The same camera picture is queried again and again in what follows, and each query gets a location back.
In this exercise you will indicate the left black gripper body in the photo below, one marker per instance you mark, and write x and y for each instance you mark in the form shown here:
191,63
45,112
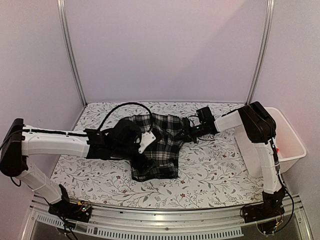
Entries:
121,152

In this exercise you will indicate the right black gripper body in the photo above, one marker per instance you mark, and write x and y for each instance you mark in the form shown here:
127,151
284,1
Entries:
194,133

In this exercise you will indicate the black white plaid skirt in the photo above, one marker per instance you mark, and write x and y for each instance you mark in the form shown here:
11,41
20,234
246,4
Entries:
164,151

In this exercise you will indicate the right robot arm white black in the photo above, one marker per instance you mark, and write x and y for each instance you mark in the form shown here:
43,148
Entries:
259,129

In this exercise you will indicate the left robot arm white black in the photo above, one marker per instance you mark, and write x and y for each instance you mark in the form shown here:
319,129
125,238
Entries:
22,141

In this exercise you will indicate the white plastic laundry bin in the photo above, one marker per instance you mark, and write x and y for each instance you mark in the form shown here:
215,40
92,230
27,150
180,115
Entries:
290,147

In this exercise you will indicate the floral patterned table cloth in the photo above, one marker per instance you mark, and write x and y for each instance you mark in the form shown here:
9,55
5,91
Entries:
211,173

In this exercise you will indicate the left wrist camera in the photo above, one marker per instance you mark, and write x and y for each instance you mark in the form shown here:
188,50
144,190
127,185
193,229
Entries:
147,138

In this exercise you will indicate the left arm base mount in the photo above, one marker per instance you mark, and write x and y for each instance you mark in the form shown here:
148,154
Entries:
80,211

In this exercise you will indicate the front aluminium rail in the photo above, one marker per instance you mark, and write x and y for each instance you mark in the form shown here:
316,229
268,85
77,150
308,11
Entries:
110,222

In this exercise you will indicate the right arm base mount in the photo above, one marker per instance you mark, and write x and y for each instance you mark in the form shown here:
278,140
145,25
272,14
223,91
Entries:
257,212

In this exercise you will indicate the left aluminium frame post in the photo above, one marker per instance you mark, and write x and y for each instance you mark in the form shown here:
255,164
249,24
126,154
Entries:
61,7

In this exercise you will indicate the aluminium frame post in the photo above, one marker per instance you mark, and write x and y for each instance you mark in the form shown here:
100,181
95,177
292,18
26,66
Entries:
270,5
61,7

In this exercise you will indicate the right aluminium frame post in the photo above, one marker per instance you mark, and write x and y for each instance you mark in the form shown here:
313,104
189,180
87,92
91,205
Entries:
270,5

